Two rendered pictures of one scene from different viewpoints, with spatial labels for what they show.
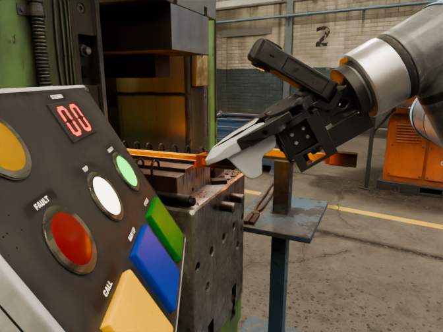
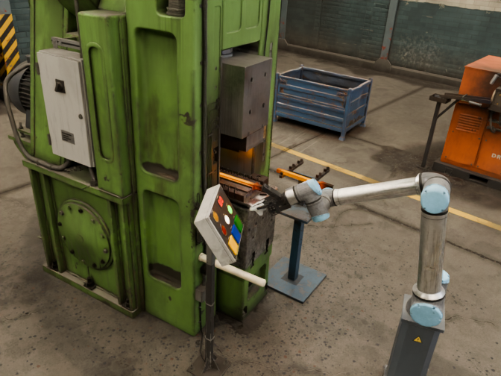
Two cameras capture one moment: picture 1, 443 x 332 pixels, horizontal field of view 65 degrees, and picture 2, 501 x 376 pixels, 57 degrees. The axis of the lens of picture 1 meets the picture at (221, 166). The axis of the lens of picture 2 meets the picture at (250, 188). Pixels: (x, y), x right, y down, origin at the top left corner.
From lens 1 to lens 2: 1.98 m
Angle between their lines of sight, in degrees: 16
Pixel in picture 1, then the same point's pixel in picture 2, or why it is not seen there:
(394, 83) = (293, 201)
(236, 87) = (332, 15)
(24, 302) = (221, 239)
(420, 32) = (300, 190)
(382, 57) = (291, 195)
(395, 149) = (455, 135)
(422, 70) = (300, 198)
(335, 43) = not seen: outside the picture
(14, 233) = (219, 230)
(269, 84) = (370, 16)
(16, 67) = (197, 169)
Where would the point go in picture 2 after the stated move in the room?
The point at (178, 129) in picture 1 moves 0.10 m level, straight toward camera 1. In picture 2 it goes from (247, 160) to (247, 165)
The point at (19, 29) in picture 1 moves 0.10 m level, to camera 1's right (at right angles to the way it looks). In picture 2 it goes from (199, 158) to (217, 160)
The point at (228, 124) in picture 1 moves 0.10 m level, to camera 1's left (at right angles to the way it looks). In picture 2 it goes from (305, 86) to (298, 85)
